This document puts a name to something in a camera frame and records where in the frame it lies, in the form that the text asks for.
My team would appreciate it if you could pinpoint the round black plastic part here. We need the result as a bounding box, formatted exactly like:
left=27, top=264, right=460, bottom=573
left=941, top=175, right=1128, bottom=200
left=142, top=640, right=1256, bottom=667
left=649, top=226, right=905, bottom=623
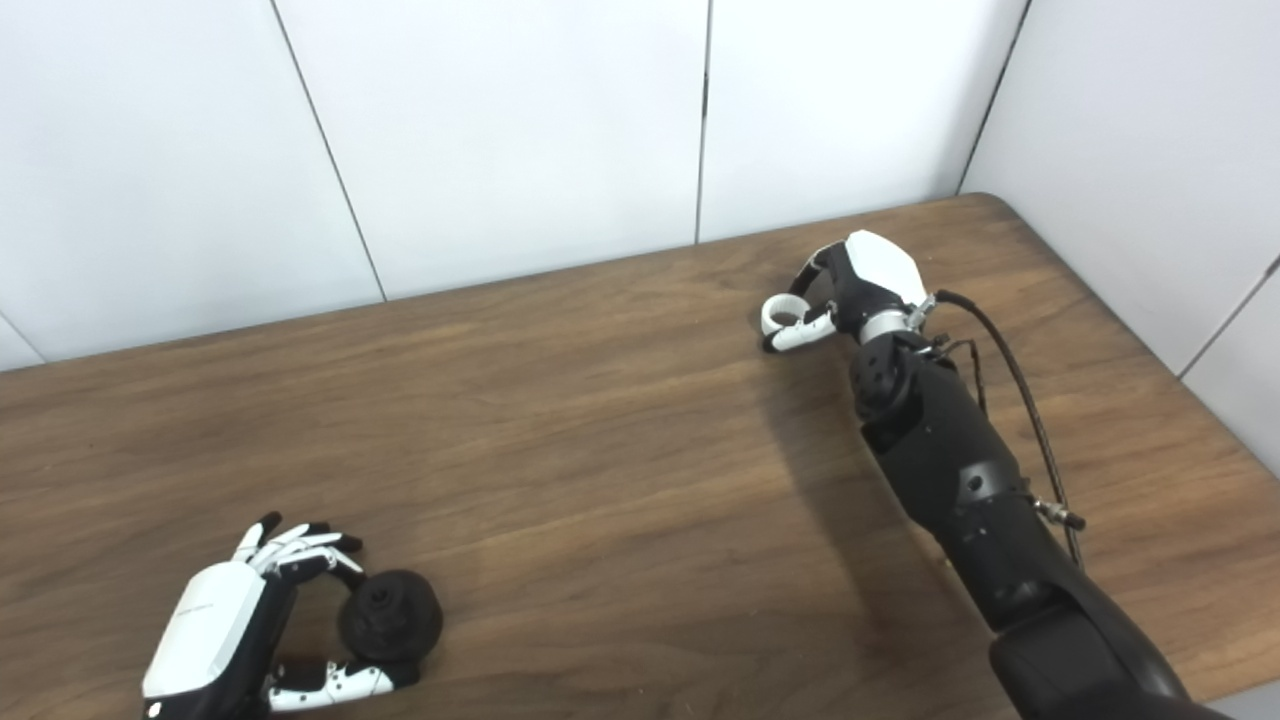
left=338, top=569, right=444, bottom=663

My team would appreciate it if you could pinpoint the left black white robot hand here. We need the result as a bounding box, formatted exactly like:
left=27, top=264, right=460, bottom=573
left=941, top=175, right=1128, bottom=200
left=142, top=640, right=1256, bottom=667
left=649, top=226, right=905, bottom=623
left=140, top=512, right=423, bottom=720

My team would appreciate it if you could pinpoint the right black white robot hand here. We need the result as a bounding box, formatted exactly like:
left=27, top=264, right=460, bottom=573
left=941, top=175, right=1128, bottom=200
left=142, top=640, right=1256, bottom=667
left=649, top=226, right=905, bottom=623
left=760, top=230, right=936, bottom=353

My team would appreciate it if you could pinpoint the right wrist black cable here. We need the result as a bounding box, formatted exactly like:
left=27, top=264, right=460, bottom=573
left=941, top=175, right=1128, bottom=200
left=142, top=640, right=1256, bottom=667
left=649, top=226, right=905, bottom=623
left=905, top=289, right=1088, bottom=571

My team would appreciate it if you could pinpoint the white plastic ring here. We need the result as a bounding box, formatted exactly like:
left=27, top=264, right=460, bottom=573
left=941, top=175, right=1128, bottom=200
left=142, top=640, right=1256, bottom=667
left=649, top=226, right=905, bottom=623
left=760, top=293, right=823, bottom=339

